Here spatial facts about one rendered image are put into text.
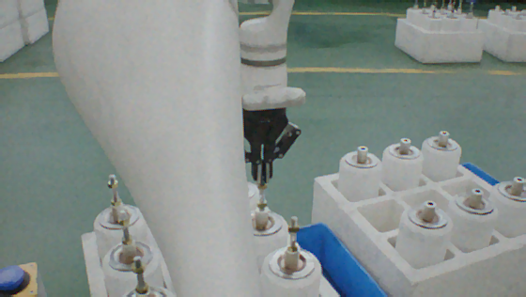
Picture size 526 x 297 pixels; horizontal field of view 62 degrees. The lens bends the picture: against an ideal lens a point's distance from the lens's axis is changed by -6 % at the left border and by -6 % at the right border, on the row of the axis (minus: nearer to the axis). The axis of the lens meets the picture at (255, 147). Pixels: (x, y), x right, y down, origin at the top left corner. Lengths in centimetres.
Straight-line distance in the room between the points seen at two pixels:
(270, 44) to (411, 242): 45
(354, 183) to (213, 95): 88
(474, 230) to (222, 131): 82
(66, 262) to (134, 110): 106
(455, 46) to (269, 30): 228
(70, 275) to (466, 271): 87
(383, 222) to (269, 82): 54
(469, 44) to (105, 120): 279
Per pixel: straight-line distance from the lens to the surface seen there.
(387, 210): 109
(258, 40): 66
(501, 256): 101
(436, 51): 282
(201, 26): 20
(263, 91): 66
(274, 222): 84
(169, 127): 16
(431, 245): 89
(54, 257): 125
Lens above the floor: 75
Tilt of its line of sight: 27 degrees down
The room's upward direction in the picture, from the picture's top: straight up
